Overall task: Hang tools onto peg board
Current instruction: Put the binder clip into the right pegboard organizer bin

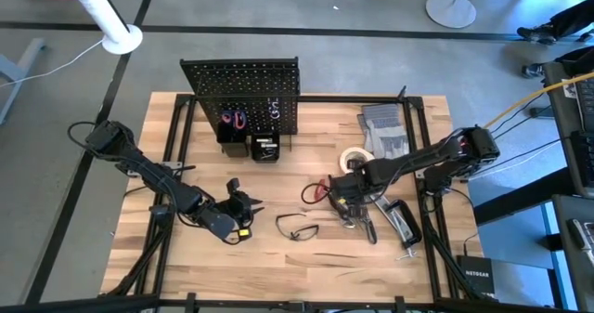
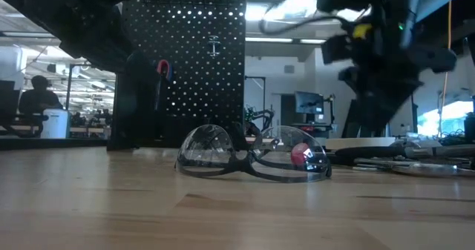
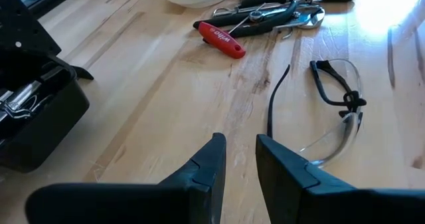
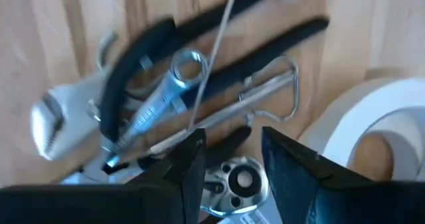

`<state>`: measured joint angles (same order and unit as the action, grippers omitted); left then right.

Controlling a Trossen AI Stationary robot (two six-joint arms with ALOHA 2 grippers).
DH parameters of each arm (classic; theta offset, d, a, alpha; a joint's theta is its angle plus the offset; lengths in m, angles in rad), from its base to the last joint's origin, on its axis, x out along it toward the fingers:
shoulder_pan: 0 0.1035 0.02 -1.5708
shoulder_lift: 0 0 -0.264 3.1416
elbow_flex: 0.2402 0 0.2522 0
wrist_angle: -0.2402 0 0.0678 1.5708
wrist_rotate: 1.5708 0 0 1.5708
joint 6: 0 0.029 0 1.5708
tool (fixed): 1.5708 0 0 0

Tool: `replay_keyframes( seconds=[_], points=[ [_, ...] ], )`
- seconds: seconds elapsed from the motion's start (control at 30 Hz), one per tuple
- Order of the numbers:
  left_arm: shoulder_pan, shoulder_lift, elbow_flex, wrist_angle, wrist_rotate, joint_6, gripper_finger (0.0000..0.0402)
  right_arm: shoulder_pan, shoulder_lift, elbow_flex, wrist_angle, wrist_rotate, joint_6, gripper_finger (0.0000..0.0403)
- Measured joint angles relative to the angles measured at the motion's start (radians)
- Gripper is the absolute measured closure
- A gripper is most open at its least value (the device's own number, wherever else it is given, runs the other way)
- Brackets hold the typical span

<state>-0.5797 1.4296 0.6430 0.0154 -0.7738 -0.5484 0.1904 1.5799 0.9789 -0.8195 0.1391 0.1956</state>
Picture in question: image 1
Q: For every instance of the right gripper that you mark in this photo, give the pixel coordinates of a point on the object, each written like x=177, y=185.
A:
x=350, y=187

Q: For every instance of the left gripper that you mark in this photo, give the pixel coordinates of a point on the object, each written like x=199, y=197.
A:
x=236, y=206

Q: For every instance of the clear safety glasses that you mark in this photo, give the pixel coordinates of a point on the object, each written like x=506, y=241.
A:
x=304, y=231

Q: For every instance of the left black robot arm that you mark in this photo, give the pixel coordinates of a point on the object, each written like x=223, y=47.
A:
x=139, y=164

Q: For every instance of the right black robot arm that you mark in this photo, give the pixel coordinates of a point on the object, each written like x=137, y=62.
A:
x=417, y=160

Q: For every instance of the silver double peg hook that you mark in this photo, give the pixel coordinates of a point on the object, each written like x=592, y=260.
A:
x=275, y=108

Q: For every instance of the cream masking tape roll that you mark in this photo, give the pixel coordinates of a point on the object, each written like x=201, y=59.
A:
x=344, y=163

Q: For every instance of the short black pegboard bin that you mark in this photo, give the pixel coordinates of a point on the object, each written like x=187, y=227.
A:
x=265, y=151

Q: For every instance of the black C-clamp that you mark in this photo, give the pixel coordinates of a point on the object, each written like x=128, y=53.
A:
x=412, y=225

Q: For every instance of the grey striped work glove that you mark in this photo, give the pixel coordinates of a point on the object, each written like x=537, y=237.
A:
x=385, y=132
x=359, y=132

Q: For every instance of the black metal pegboard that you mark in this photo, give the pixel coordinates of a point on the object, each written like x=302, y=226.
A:
x=241, y=81

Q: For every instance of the black Netgear box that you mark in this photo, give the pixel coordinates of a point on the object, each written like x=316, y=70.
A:
x=477, y=276

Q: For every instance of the black desk crossbar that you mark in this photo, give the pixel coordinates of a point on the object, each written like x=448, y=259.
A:
x=524, y=197

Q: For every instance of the grey desk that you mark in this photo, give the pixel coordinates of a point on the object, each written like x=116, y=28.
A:
x=564, y=141
x=573, y=266

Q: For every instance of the round grey stand base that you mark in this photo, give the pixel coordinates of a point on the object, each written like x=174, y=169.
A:
x=450, y=11

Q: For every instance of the black silver handset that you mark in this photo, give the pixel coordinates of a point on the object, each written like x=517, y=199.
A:
x=580, y=234

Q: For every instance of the black keyboard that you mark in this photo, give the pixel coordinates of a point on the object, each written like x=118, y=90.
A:
x=587, y=104
x=584, y=160

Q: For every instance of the white perforated pole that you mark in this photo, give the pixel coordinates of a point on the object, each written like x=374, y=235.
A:
x=95, y=4

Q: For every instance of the grey metal desk leg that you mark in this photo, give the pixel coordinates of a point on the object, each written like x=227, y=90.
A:
x=21, y=64

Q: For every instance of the person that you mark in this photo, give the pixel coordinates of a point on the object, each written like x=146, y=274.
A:
x=566, y=22

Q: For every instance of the black metal table frame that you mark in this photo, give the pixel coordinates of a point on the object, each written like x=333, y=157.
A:
x=352, y=99

